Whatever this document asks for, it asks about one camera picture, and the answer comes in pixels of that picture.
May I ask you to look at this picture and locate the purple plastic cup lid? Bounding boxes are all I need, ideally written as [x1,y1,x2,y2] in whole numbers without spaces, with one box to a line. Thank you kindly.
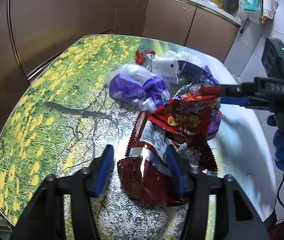
[206,111,223,140]

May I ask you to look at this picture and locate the bright red snack wrapper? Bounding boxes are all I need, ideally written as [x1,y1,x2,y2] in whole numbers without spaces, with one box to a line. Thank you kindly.
[149,86,221,137]

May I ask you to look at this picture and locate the dark blue foil wrapper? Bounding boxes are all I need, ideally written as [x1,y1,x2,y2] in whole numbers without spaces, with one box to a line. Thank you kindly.
[177,60,219,86]

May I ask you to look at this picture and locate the dark red snack bag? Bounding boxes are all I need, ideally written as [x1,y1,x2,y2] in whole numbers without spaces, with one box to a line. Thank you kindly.
[117,112,218,206]

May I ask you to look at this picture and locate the purple white plastic bag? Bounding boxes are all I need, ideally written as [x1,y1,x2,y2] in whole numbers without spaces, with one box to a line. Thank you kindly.
[106,63,170,112]

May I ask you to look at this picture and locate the white carton box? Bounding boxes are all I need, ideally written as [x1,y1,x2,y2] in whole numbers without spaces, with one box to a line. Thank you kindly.
[152,58,179,85]

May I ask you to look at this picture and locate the orange red small wrapper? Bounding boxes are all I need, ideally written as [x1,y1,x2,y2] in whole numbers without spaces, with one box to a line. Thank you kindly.
[135,48,156,67]

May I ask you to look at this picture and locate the hanging bags on wall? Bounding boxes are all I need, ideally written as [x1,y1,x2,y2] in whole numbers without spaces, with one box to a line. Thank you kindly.
[236,0,279,25]

